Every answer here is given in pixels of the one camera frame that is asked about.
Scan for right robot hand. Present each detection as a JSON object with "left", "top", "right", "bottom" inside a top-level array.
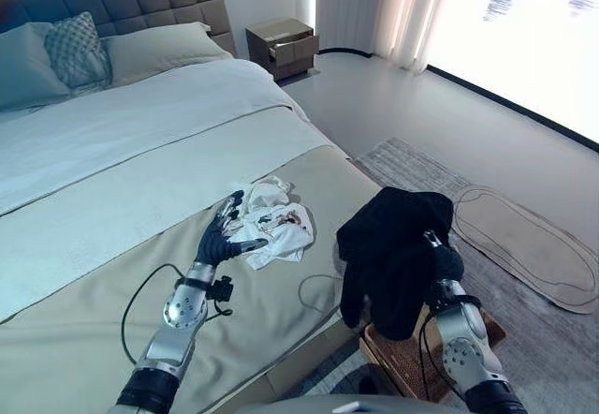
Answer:
[{"left": 422, "top": 229, "right": 466, "bottom": 283}]

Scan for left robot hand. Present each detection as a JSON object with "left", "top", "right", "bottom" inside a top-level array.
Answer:
[{"left": 195, "top": 190, "right": 270, "bottom": 266}]

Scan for black garment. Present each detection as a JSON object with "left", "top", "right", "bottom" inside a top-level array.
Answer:
[{"left": 335, "top": 186, "right": 455, "bottom": 342}]

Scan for white printed garment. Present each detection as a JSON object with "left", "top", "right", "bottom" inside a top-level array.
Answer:
[{"left": 227, "top": 175, "right": 315, "bottom": 272}]

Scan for beige oval mat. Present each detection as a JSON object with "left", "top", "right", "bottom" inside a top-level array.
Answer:
[{"left": 449, "top": 185, "right": 599, "bottom": 316}]

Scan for bed with beige cover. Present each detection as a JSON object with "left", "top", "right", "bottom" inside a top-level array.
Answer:
[{"left": 0, "top": 21, "right": 383, "bottom": 414}]

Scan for grey area rug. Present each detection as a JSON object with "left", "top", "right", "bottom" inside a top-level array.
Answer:
[{"left": 273, "top": 137, "right": 599, "bottom": 414}]

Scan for brown woven basket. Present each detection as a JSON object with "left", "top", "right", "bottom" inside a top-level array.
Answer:
[{"left": 358, "top": 309, "right": 507, "bottom": 402}]

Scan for plain pale pillow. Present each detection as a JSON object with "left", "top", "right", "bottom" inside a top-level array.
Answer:
[
  {"left": 0, "top": 21, "right": 72, "bottom": 111},
  {"left": 99, "top": 21, "right": 234, "bottom": 87}
]

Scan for brown wooden nightstand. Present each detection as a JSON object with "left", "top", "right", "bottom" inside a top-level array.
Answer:
[{"left": 245, "top": 18, "right": 321, "bottom": 82}]

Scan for patterned decorative cushion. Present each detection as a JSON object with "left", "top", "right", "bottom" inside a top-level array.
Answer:
[{"left": 43, "top": 10, "right": 113, "bottom": 90}]

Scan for grey tufted headboard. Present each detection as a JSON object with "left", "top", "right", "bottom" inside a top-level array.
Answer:
[{"left": 0, "top": 0, "right": 237, "bottom": 57}]

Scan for sheer white curtain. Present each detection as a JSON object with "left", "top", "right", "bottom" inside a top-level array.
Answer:
[{"left": 314, "top": 0, "right": 464, "bottom": 76}]

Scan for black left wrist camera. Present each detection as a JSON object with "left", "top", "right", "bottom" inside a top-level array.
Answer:
[{"left": 208, "top": 275, "right": 235, "bottom": 317}]

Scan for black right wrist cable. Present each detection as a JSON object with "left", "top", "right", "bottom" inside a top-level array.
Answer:
[{"left": 418, "top": 294, "right": 482, "bottom": 402}]

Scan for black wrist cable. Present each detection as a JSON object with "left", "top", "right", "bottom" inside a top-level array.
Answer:
[
  {"left": 121, "top": 262, "right": 188, "bottom": 364},
  {"left": 418, "top": 294, "right": 482, "bottom": 402}
]

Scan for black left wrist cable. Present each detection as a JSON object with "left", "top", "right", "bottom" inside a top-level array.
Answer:
[{"left": 121, "top": 262, "right": 188, "bottom": 364}]

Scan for thin grey cable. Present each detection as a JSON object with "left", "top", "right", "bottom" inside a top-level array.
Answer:
[{"left": 298, "top": 268, "right": 345, "bottom": 315}]

